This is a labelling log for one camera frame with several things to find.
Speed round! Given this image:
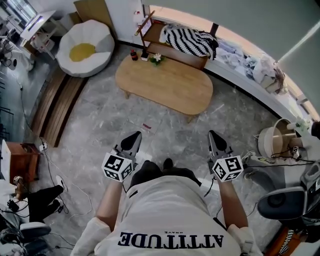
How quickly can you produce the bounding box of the brown wooden shelf rack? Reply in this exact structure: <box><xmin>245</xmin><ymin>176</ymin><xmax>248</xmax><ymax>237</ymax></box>
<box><xmin>135</xmin><ymin>10</ymin><xmax>210</xmax><ymax>71</ymax></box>

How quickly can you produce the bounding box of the large brown board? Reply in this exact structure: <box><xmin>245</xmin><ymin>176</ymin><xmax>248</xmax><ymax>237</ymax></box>
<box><xmin>73</xmin><ymin>0</ymin><xmax>116</xmax><ymax>34</ymax></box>

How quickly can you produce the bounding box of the wooden coffee table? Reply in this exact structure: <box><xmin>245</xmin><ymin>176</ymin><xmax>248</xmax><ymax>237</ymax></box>
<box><xmin>114</xmin><ymin>53</ymin><xmax>214</xmax><ymax>124</ymax></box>

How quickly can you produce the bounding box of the egg-shaped white yellow beanbag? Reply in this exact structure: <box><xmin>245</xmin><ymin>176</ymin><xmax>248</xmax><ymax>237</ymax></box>
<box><xmin>55</xmin><ymin>19</ymin><xmax>116</xmax><ymax>78</ymax></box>

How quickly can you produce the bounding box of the person's white printed t-shirt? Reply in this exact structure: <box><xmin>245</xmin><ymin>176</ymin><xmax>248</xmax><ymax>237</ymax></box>
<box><xmin>71</xmin><ymin>174</ymin><xmax>263</xmax><ymax>256</ymax></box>

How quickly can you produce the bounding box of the black white striped blanket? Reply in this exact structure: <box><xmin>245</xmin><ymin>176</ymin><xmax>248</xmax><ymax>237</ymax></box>
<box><xmin>160</xmin><ymin>26</ymin><xmax>220</xmax><ymax>61</ymax></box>

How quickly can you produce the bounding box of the white desk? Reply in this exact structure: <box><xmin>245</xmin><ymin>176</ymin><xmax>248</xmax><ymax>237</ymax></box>
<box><xmin>19</xmin><ymin>9</ymin><xmax>57</xmax><ymax>49</ymax></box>

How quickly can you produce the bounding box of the orange striped chair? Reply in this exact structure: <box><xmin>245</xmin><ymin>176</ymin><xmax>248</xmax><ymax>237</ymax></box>
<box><xmin>264</xmin><ymin>224</ymin><xmax>320</xmax><ymax>256</ymax></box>

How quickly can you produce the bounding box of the wooden slat platform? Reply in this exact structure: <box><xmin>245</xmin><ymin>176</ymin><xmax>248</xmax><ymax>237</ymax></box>
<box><xmin>30</xmin><ymin>72</ymin><xmax>89</xmax><ymax>149</ymax></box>

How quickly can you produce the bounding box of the person's left forearm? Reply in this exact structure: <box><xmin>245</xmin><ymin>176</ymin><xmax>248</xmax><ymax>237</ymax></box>
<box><xmin>95</xmin><ymin>178</ymin><xmax>126</xmax><ymax>232</ymax></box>

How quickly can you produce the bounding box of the person's right forearm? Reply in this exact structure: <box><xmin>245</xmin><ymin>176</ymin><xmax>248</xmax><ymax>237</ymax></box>
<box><xmin>215</xmin><ymin>178</ymin><xmax>249</xmax><ymax>230</ymax></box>

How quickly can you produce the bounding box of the small potted white flower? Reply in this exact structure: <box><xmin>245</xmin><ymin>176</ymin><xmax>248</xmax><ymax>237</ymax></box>
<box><xmin>149</xmin><ymin>52</ymin><xmax>166</xmax><ymax>67</ymax></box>

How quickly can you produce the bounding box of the white window bench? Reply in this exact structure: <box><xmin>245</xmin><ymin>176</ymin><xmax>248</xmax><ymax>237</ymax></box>
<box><xmin>202</xmin><ymin>56</ymin><xmax>313</xmax><ymax>123</ymax></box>

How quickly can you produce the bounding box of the small brown cardboard sheet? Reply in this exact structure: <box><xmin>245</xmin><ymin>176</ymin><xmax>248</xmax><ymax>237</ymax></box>
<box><xmin>68</xmin><ymin>10</ymin><xmax>84</xmax><ymax>26</ymax></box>

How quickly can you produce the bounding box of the small white flower plant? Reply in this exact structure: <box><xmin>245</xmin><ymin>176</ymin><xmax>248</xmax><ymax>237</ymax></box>
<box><xmin>294</xmin><ymin>119</ymin><xmax>312</xmax><ymax>133</ymax></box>

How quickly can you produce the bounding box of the grey roller blind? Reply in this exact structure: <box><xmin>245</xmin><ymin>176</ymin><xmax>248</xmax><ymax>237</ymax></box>
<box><xmin>141</xmin><ymin>0</ymin><xmax>320</xmax><ymax>62</ymax></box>
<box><xmin>276</xmin><ymin>27</ymin><xmax>320</xmax><ymax>111</ymax></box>

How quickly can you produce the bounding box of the white plastic jug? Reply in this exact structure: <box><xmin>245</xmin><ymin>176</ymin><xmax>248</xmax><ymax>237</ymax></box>
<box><xmin>133</xmin><ymin>10</ymin><xmax>146</xmax><ymax>26</ymax></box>

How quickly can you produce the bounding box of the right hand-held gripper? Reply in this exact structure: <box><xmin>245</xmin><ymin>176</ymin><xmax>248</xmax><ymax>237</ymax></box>
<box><xmin>206</xmin><ymin>129</ymin><xmax>245</xmax><ymax>183</ymax></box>

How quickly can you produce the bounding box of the brown wooden cabinet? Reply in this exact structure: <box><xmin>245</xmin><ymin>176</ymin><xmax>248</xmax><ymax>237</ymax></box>
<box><xmin>6</xmin><ymin>142</ymin><xmax>41</xmax><ymax>184</ymax></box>

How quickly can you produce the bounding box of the white round basket table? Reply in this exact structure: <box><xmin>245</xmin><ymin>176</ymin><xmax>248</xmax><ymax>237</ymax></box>
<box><xmin>257</xmin><ymin>118</ymin><xmax>305</xmax><ymax>159</ymax></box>

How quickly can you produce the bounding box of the glass window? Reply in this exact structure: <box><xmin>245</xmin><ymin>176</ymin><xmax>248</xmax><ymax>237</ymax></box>
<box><xmin>9</xmin><ymin>0</ymin><xmax>38</xmax><ymax>23</ymax></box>

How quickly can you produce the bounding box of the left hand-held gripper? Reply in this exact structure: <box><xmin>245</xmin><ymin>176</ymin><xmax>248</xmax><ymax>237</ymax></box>
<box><xmin>100</xmin><ymin>130</ymin><xmax>143</xmax><ymax>183</ymax></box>

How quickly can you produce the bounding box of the pile of light clothes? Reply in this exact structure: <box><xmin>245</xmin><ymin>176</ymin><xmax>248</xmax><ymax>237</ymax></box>
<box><xmin>214</xmin><ymin>39</ymin><xmax>287</xmax><ymax>95</ymax></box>

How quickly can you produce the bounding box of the grey office chair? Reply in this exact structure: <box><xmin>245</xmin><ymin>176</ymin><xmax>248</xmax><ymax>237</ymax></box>
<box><xmin>257</xmin><ymin>162</ymin><xmax>320</xmax><ymax>243</ymax></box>
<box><xmin>0</xmin><ymin>212</ymin><xmax>52</xmax><ymax>256</ymax></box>

